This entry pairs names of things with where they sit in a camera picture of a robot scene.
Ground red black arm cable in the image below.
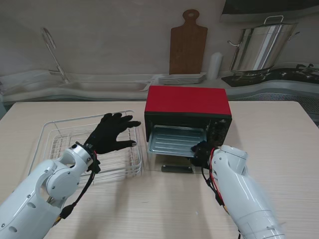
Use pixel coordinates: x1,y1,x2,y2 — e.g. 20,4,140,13
201,148,229,212
56,149,101,221

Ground white wire dish rack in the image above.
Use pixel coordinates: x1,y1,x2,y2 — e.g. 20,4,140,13
26,110,146,186

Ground chrome kitchen faucet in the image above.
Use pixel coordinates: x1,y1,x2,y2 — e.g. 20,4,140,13
41,27,70,83

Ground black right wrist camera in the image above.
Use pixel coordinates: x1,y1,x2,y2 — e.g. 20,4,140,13
192,148,212,168

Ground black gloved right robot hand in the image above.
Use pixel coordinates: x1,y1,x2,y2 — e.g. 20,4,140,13
190,140,213,153

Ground black gas stove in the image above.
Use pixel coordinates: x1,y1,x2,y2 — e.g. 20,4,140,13
221,63,319,88

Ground red black toaster oven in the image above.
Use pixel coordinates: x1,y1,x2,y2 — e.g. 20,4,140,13
144,86,234,151

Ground steel kitchen sink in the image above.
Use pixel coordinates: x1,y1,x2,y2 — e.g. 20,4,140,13
24,81,150,92

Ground stack of white plates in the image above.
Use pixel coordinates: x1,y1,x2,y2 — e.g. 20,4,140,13
158,73,208,85

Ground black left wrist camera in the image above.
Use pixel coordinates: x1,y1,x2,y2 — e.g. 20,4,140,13
90,159,101,175

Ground red black right arm cable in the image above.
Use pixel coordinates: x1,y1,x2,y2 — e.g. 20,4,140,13
201,148,229,212

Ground tall steel stock pot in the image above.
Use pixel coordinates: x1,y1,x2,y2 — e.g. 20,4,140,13
227,15,301,73

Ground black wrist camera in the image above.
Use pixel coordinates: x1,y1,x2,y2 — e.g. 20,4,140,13
192,148,212,168
90,159,101,175

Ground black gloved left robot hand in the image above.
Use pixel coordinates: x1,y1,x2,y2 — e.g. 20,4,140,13
83,113,142,155

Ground ribbed metal baking tray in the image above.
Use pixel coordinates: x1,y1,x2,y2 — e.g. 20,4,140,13
147,124,209,158

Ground red black left arm cable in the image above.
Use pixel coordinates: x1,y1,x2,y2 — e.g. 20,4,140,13
56,149,101,221

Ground dark range hood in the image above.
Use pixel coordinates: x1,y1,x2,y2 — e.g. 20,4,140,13
219,0,319,24

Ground white paper towel roll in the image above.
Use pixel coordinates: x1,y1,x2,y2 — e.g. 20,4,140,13
208,52,223,80

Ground brown wooden cutting board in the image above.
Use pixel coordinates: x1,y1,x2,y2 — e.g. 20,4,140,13
169,9,209,75

